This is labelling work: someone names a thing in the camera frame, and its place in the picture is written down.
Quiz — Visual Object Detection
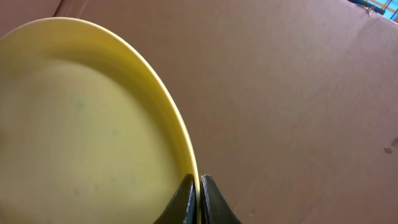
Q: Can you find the yellow-green plate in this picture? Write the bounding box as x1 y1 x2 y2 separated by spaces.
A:
1 17 199 223

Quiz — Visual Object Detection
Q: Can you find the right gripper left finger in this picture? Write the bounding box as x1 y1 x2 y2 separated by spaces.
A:
154 174 197 224

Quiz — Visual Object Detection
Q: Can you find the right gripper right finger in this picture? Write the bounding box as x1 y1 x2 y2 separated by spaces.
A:
200 174 242 224

